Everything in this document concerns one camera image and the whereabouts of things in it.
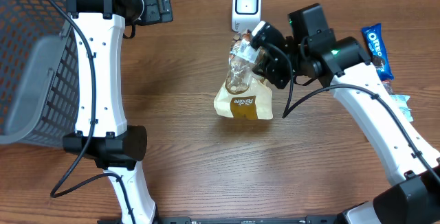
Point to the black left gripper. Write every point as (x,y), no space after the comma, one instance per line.
(156,15)

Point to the white barcode scanner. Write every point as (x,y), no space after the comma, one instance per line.
(246,14)

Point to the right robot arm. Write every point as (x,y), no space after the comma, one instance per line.
(344,68)

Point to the blue Oreo cookie pack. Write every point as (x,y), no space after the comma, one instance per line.
(379,55)

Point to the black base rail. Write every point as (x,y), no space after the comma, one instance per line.
(311,219)

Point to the beige Pantree snack bag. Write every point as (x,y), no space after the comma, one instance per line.
(244,94)

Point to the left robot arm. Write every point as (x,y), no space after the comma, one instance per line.
(101,131)

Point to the green clear candy bag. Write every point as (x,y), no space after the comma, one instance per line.
(388,87)

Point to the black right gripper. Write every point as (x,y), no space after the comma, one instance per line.
(267,68)

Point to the teal white snack packet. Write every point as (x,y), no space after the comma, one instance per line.
(401,102)

